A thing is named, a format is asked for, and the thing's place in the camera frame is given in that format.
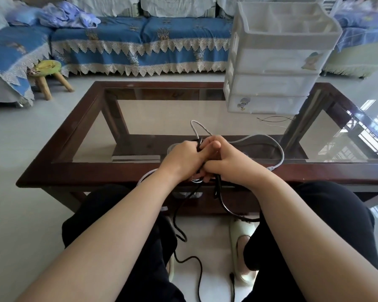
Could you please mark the person's right hand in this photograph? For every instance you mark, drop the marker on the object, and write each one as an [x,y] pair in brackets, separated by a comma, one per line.
[233,165]

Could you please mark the person's left hand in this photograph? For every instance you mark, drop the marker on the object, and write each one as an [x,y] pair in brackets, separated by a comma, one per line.
[181,158]

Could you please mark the person's right thumb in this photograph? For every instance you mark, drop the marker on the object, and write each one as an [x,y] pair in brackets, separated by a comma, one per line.
[214,150]

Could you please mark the person's left thumb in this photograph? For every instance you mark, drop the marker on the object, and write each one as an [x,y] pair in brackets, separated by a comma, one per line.
[207,142]

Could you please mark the person's left forearm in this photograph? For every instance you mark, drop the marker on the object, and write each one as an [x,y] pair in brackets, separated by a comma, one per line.
[107,239]

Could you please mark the person's right forearm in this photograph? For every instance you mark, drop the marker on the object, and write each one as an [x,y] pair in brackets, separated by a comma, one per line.
[308,235]

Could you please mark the cream slipper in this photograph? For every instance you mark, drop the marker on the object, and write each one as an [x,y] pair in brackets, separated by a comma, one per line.
[171,270]
[239,229]

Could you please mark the white plastic drawer organizer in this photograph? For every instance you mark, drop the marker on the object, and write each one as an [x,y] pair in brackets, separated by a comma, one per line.
[277,59]

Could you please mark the person's black trousers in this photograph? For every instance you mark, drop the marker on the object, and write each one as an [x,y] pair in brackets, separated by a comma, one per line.
[113,201]

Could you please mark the sofa with blue lace cover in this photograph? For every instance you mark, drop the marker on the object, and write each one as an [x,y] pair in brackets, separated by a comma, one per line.
[138,37]

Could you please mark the dark wooden glass coffee table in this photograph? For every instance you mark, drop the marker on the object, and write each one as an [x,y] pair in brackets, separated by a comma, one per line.
[66,135]

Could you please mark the armchair with light blue cover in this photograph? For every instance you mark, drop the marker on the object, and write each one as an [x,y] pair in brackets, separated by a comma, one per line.
[356,50]

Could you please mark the small green wooden stool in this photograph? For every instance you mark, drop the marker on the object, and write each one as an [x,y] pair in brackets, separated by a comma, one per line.
[47,67]

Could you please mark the crumpled light blue cloth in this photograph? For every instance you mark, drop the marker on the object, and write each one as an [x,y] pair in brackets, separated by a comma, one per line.
[67,15]

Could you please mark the blue pillow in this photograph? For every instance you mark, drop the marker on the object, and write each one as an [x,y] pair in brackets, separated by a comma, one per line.
[22,16]

